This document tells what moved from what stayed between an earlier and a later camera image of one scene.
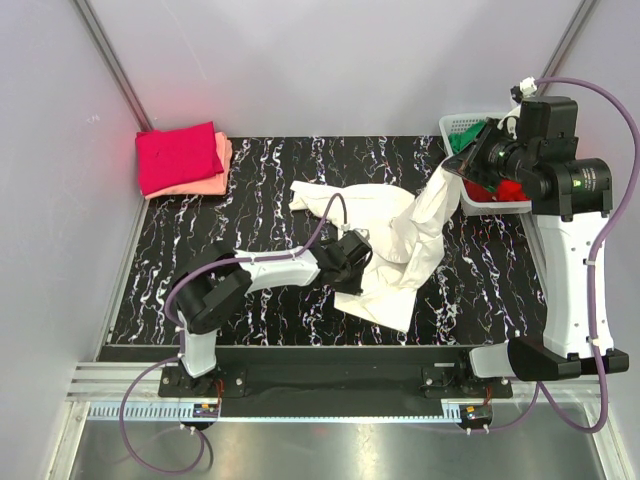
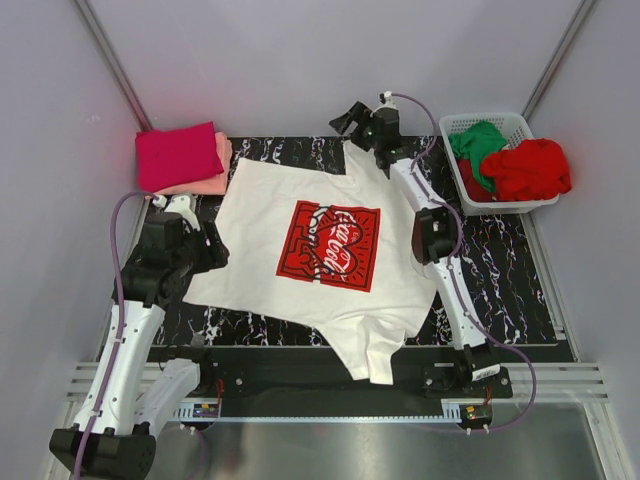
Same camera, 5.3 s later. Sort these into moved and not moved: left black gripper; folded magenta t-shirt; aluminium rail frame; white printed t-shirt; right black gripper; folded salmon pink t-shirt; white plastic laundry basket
Moved: left black gripper; white printed t-shirt; right black gripper
Not moved: white plastic laundry basket; folded salmon pink t-shirt; folded magenta t-shirt; aluminium rail frame
